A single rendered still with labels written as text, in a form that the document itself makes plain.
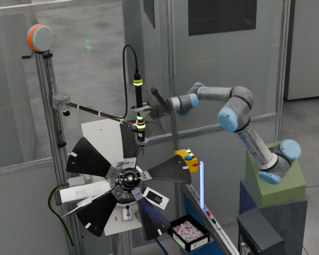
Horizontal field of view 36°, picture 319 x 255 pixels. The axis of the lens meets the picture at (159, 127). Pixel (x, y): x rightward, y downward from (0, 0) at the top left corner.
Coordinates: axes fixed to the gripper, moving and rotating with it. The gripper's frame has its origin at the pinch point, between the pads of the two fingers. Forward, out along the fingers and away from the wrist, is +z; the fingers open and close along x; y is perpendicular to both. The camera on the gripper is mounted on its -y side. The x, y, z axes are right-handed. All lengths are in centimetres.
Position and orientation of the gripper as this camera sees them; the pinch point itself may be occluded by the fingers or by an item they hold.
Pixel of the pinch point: (134, 108)
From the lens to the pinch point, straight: 262.0
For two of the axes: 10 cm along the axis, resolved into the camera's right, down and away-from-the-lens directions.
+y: 0.5, 8.8, 4.7
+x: -3.2, -4.3, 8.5
